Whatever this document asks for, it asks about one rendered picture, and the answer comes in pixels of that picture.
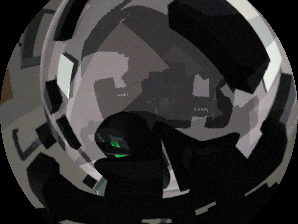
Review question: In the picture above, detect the white flat panel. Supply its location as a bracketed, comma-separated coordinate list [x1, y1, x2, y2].
[226, 0, 282, 92]

